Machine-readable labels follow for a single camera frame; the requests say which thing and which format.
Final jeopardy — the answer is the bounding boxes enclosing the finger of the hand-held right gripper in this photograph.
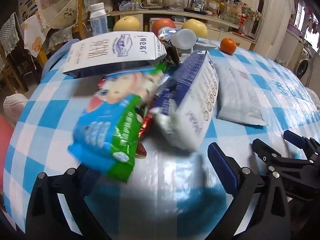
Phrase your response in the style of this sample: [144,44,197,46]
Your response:
[284,129,320,163]
[252,139,320,198]

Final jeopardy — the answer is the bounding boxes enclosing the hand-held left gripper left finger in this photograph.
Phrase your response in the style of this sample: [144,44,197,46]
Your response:
[25,165,110,240]

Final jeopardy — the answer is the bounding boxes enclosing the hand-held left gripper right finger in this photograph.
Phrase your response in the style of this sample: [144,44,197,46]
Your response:
[207,142,292,240]

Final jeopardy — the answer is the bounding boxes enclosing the green blue snack packet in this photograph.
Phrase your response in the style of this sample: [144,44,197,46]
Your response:
[67,64,168,183]

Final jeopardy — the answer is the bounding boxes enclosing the white plastic milk bag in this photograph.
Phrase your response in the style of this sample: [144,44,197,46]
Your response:
[216,64,268,126]

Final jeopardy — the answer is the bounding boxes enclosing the red foil snack wrapper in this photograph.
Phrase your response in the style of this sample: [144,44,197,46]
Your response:
[136,112,153,159]

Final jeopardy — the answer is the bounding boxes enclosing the blue white milk carton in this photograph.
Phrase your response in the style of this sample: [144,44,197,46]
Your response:
[149,50,220,153]

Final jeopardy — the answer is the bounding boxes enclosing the pink plastic basin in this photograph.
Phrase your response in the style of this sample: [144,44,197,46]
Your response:
[0,116,15,188]

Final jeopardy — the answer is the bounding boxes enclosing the dark brown snack wrapper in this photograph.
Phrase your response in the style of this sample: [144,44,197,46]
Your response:
[164,47,181,67]

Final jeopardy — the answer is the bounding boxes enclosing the white plastic yogurt bottle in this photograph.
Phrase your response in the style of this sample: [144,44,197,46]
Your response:
[159,27,197,53]

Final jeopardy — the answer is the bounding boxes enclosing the blue white checked tablecloth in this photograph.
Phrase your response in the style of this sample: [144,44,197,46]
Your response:
[2,39,320,240]

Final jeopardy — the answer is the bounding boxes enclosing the silver washing machine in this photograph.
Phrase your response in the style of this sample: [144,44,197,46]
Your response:
[291,44,315,79]

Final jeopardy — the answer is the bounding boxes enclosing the grey seat cushion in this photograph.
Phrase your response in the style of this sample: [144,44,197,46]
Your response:
[3,94,29,128]

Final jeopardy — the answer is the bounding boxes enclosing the orange mandarin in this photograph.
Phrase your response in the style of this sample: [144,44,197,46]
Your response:
[219,38,237,55]

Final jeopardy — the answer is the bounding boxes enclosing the red decoration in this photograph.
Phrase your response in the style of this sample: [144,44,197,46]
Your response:
[237,16,248,35]

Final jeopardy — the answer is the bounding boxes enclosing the white curtain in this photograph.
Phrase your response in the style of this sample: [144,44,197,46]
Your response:
[255,0,295,58]

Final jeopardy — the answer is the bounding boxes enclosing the white television cabinet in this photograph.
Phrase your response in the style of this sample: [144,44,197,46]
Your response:
[110,6,258,50]

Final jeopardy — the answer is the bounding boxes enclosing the blue denim cushion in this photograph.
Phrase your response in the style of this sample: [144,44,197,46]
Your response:
[41,39,80,78]

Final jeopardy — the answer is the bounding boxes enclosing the pink artificial flowers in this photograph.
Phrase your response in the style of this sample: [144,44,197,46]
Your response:
[239,0,263,22]

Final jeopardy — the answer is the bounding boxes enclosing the printed clear gift bag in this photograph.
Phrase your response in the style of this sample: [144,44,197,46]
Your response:
[220,0,244,25]

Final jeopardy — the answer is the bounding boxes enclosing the yellow pear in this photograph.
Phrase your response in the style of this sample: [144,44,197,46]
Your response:
[113,16,142,32]
[181,19,208,38]

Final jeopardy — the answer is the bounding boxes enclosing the red apple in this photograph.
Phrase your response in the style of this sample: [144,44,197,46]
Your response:
[152,17,176,36]

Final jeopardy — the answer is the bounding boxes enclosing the white orange print tablecloth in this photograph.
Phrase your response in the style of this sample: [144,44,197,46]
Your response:
[20,14,50,58]

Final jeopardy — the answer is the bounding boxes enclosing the black tray of bottles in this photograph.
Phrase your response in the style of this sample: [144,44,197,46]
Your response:
[185,0,208,14]

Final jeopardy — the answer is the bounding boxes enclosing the white milk bottle blue label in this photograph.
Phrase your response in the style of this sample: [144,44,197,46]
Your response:
[89,2,109,36]

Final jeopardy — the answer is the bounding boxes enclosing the clear zip bag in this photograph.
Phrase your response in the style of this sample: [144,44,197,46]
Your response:
[164,0,187,12]

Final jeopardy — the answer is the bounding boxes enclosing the pack of small clear bottles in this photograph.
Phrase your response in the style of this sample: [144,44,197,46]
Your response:
[119,0,143,10]

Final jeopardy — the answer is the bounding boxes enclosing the cream mesh food cover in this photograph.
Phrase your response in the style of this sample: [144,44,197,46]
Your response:
[35,0,83,29]

